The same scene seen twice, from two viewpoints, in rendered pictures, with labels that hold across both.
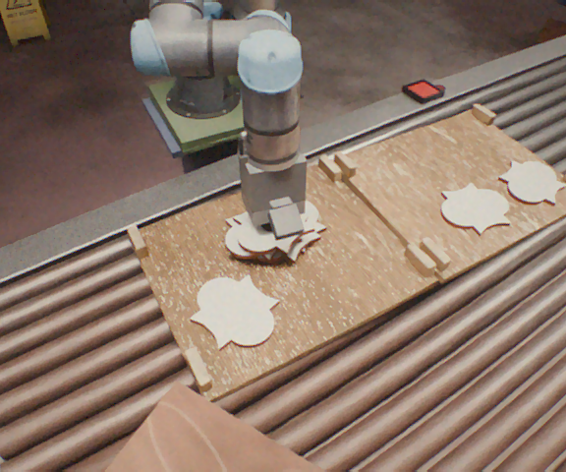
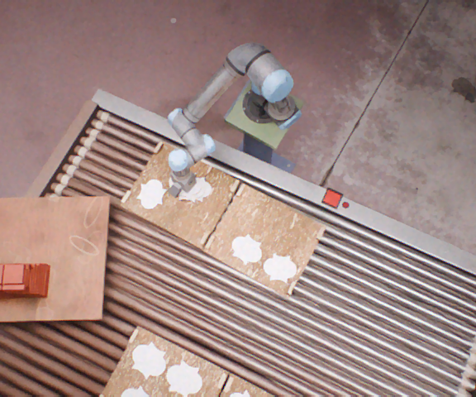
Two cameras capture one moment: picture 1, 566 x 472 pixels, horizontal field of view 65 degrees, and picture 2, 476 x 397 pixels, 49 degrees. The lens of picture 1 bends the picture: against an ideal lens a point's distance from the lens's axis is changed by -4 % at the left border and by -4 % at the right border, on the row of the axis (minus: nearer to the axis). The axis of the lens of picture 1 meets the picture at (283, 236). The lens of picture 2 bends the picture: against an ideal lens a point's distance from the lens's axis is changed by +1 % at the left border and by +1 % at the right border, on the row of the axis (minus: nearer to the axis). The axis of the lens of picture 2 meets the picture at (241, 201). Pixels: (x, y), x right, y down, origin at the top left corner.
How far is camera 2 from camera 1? 1.75 m
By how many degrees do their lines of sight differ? 35
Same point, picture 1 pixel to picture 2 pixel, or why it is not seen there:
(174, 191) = not seen: hidden behind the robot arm
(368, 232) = (210, 217)
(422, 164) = (264, 220)
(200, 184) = not seen: hidden behind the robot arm
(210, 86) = (256, 108)
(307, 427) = (130, 234)
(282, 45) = (176, 161)
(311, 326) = (159, 218)
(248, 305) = (154, 197)
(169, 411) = (101, 200)
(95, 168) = (294, 28)
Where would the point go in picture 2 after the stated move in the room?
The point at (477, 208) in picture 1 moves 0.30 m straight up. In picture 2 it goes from (245, 250) to (246, 231)
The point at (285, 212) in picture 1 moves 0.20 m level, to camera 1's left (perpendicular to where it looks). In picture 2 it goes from (175, 188) to (151, 151)
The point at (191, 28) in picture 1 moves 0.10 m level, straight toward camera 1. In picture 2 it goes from (182, 127) to (162, 143)
